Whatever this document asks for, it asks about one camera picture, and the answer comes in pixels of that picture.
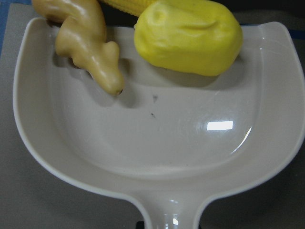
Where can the yellow toy corn cob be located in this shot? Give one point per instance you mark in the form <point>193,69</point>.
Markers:
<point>132,7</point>

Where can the yellow toy potato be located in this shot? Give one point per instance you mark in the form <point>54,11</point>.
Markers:
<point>189,36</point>

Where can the beige plastic dustpan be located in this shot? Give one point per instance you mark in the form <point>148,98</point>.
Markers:
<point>170,143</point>

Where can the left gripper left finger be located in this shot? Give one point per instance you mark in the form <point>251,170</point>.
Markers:
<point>140,225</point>

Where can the tan toy ginger root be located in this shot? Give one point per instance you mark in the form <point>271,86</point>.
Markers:
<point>83,38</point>

